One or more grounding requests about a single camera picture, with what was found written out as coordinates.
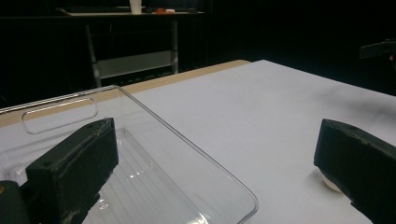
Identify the clear plastic tray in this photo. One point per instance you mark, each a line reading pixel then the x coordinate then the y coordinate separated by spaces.
pixel 174 174

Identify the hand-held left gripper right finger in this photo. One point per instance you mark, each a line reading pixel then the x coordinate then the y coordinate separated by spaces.
pixel 358 158

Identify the white cup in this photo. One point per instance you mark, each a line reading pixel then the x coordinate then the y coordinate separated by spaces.
pixel 135 6

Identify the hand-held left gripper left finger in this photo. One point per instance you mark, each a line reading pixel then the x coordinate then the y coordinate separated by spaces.
pixel 71 168

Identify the dark desk with metal legs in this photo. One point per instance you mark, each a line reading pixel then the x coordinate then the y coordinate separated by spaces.
pixel 134 63

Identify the white ping-pong ball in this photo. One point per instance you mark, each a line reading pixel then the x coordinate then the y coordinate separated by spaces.
pixel 329 184

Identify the orange object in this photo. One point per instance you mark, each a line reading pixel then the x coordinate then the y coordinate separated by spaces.
pixel 162 11

